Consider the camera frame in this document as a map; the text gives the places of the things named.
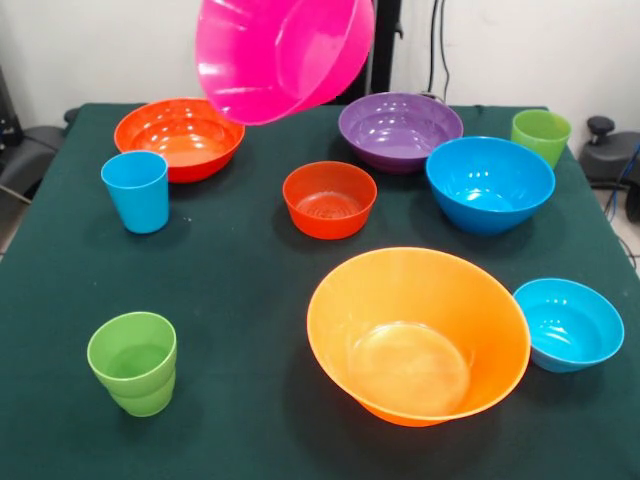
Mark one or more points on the large pink bowl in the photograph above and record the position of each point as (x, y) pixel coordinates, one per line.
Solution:
(280, 60)

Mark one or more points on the small red bowl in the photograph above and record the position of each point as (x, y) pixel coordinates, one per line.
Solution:
(330, 220)

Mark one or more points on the purple bowl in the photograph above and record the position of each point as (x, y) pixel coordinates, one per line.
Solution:
(395, 135)

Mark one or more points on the large orange bowl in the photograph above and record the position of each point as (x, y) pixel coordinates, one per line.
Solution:
(415, 360)

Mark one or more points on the dark green table cloth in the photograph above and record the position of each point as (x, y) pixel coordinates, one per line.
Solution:
(250, 400)

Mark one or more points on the medium blue bowl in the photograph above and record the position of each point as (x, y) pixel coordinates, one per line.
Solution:
(490, 190)

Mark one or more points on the large red bowl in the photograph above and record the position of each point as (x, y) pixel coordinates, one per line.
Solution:
(170, 140)

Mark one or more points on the blue cup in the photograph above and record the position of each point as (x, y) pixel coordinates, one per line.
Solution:
(137, 200)

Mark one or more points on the green cup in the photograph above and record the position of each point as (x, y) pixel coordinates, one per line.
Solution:
(132, 380)
(542, 137)

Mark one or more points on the small light blue bowl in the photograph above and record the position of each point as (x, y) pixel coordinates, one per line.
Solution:
(570, 325)

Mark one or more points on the black office chair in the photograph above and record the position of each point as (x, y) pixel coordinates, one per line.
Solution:
(25, 150)

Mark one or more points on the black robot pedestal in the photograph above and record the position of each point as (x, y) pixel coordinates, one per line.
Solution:
(385, 60)

